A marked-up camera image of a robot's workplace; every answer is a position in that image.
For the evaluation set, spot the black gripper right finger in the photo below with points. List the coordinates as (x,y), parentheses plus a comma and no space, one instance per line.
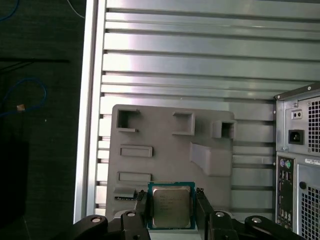
(220,230)

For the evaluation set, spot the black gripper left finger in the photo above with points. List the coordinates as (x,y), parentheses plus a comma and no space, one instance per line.
(130,230)

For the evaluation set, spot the silver green CPU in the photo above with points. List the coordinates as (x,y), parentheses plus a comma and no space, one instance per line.
(171,205)

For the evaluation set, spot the RAM stick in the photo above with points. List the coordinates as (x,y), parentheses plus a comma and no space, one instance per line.
(125,198)

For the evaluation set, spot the grey parts rack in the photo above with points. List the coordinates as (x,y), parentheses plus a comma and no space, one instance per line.
(162,140)

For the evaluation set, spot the black PC case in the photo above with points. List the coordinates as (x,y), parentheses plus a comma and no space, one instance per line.
(310,175)

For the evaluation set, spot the black floor box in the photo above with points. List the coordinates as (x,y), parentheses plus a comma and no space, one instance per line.
(12,180)

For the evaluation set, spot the grey power supply unit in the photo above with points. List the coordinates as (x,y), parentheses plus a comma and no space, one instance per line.
(296,124)

